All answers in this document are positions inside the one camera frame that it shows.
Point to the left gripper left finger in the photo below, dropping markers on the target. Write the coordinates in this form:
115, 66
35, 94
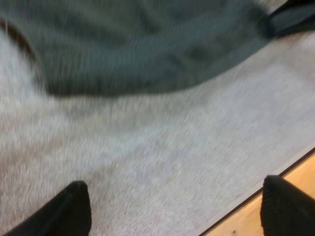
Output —
64, 214

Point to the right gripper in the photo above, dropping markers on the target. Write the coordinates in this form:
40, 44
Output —
292, 18

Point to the grey-green towel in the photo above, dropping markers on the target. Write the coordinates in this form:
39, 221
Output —
137, 46

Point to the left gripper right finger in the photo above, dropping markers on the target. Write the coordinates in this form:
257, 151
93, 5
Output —
285, 209

